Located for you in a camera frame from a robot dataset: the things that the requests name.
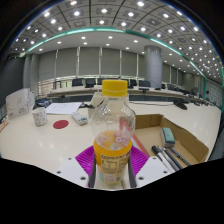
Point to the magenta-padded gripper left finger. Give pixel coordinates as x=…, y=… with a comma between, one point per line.
x=85, y=158

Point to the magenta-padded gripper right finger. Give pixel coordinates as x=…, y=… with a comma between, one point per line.
x=138, y=159

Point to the yellow-capped clear drink bottle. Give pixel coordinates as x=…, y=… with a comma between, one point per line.
x=113, y=133

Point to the black marker pen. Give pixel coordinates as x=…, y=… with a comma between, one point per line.
x=161, y=157
x=170, y=157

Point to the green whiteboard eraser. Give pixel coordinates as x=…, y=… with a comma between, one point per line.
x=168, y=136

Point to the white remote control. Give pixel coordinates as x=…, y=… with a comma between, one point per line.
x=79, y=118

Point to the flat round red coaster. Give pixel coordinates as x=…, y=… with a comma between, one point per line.
x=60, y=124

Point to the thin dark pen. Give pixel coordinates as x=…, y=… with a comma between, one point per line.
x=180, y=156

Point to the open brown cardboard box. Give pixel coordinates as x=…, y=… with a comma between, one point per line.
x=186, y=140

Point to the white printed paper sheet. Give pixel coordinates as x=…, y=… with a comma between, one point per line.
x=62, y=108

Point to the white plastic organizer tray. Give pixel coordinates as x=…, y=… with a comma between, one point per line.
x=95, y=101

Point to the white patterned cup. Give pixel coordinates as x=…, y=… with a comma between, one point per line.
x=40, y=116

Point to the black table microphone base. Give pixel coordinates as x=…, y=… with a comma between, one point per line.
x=180, y=104

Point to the long curved conference table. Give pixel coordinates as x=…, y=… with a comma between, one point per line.
x=73, y=90

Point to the row of black office chairs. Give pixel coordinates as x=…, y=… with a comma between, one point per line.
x=90, y=82

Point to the ceiling lights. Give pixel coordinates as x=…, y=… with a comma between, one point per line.
x=104, y=10

